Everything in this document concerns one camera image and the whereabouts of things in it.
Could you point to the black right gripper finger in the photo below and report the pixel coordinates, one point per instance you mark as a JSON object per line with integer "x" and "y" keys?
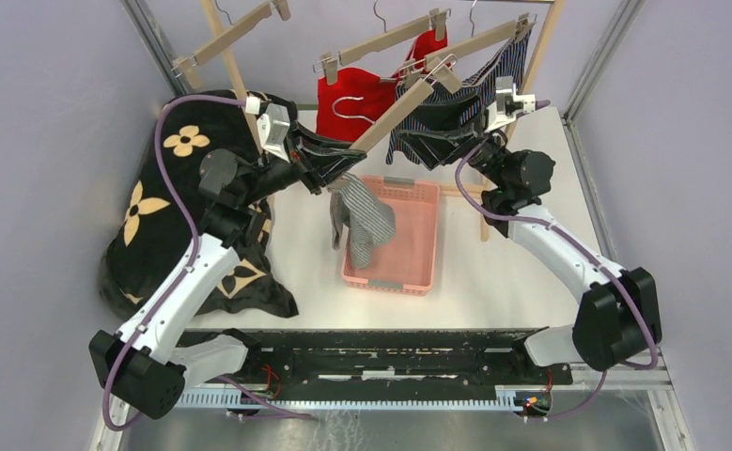
{"x": 434, "y": 149}
{"x": 446, "y": 116}

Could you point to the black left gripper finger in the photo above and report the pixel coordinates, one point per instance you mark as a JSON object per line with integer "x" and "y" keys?
{"x": 325, "y": 142}
{"x": 322, "y": 170}

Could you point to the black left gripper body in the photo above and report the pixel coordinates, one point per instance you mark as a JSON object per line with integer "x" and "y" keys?
{"x": 293, "y": 163}

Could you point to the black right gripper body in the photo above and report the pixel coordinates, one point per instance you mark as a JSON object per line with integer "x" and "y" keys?
{"x": 490, "y": 145}

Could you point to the wooden clip hanger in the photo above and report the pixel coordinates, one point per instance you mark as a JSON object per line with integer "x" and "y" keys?
{"x": 186, "y": 67}
{"x": 441, "y": 74}

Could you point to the grey striped underwear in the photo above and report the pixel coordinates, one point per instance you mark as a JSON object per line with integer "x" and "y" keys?
{"x": 371, "y": 222}

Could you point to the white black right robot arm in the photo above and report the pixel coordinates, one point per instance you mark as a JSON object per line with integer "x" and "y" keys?
{"x": 618, "y": 318}

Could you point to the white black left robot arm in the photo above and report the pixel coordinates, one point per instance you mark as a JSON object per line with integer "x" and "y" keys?
{"x": 142, "y": 363}

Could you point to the red printed underwear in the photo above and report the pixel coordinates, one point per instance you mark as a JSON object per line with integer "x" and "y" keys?
{"x": 350, "y": 106}

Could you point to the empty wooden clip hanger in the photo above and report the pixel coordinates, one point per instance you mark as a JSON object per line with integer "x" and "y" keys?
{"x": 186, "y": 67}

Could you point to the dark striped boxer shorts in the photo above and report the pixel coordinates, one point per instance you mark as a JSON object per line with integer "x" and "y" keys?
{"x": 508, "y": 61}

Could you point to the pink perforated plastic basket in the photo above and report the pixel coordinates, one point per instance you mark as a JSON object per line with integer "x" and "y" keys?
{"x": 406, "y": 264}

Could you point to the black beige flower blanket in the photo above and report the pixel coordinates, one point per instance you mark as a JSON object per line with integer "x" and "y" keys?
{"x": 154, "y": 234}

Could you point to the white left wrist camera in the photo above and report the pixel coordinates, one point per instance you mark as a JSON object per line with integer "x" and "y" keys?
{"x": 273, "y": 125}

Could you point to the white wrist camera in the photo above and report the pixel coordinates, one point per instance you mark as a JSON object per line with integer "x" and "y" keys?
{"x": 508, "y": 105}
{"x": 273, "y": 125}

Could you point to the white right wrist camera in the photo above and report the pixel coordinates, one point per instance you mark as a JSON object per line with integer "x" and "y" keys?
{"x": 508, "y": 105}

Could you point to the wooden clothes rack frame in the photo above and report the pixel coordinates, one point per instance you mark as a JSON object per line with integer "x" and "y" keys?
{"x": 551, "y": 18}

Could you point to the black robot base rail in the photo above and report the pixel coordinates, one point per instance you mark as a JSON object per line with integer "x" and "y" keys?
{"x": 461, "y": 369}

